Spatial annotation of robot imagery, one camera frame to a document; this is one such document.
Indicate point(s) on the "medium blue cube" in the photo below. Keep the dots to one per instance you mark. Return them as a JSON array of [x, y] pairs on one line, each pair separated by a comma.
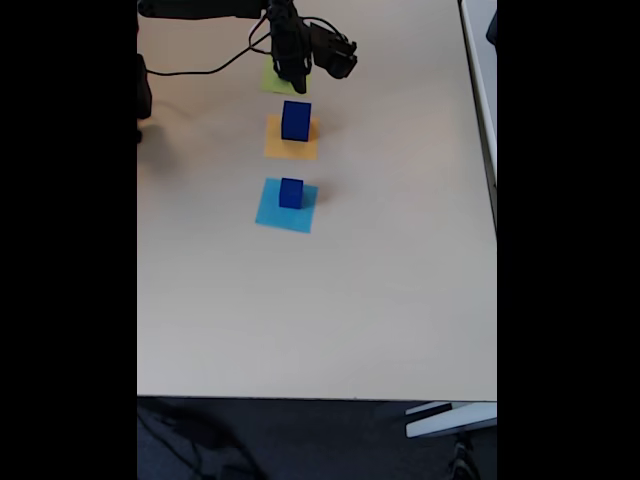
[[290, 195]]

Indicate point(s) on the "green paper square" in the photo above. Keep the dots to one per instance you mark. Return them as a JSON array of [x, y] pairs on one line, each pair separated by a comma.
[[270, 82]]

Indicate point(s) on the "orange paper square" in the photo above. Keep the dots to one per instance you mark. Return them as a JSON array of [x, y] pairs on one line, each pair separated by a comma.
[[280, 150]]

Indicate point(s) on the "light blue paper square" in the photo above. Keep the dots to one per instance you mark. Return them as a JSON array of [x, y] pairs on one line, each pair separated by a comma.
[[270, 217]]

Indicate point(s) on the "large blue cube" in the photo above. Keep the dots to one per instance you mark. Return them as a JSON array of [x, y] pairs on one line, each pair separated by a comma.
[[295, 122]]

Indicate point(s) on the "white neighbouring table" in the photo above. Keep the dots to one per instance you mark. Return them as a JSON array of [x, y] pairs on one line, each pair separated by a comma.
[[482, 75]]

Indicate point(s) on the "dark blue chair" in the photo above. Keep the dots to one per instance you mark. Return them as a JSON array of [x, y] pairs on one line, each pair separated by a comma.
[[493, 27]]

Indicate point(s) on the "white table leg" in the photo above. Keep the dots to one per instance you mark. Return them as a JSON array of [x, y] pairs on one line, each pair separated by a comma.
[[450, 422]]

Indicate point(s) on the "black camera box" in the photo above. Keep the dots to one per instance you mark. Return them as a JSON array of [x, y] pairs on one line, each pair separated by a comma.
[[332, 52]]

